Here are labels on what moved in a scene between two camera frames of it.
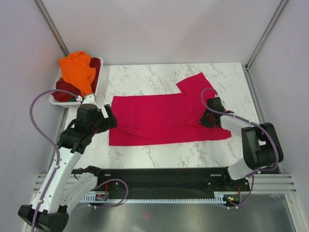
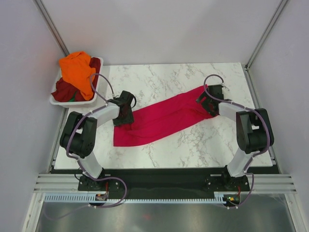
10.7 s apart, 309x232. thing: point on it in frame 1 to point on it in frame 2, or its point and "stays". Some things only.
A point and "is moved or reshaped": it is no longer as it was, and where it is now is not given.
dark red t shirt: x=64 y=84 stays
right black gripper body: x=205 y=120 to x=206 y=107
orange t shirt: x=77 y=71 stays
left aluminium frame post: x=43 y=12 stays
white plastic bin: x=78 y=100 stays
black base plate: x=170 y=181 stays
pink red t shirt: x=163 y=119 is moved or reshaped
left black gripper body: x=101 y=124 to x=122 y=120
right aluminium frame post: x=265 y=35 stays
